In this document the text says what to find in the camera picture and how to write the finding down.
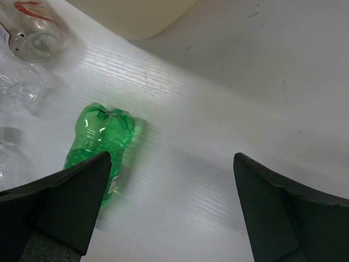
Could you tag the crushed clear plastic bottle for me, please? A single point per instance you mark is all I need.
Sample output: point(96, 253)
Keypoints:
point(22, 87)

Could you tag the beige plastic bin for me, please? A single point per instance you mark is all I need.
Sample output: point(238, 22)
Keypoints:
point(134, 19)

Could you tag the green plastic bottle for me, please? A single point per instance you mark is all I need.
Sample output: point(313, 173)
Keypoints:
point(99, 129)

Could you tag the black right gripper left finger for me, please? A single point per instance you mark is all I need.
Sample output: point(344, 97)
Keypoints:
point(53, 218)

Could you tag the clear bottle red label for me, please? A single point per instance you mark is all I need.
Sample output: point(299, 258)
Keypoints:
point(32, 30)

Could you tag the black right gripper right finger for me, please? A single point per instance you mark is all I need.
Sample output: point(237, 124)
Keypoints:
point(289, 221)

